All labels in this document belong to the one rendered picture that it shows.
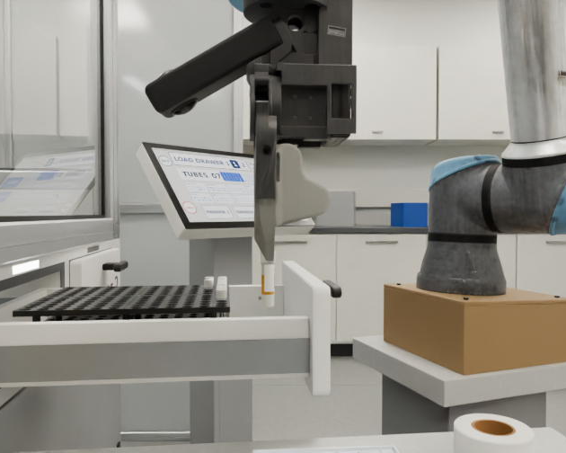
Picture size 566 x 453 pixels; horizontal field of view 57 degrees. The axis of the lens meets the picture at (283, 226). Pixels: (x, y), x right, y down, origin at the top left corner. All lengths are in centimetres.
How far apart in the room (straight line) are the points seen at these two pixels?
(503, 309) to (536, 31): 41
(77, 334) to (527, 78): 68
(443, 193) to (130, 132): 171
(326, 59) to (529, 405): 72
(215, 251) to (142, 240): 86
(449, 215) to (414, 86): 326
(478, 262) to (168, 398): 180
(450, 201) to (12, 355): 68
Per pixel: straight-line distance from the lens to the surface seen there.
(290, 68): 41
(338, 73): 41
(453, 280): 91
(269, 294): 43
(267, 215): 40
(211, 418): 166
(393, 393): 102
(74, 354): 56
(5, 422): 67
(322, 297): 52
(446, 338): 86
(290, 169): 41
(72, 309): 59
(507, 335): 89
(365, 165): 435
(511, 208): 89
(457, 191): 92
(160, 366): 55
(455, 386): 83
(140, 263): 238
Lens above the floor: 100
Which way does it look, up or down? 1 degrees down
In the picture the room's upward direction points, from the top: straight up
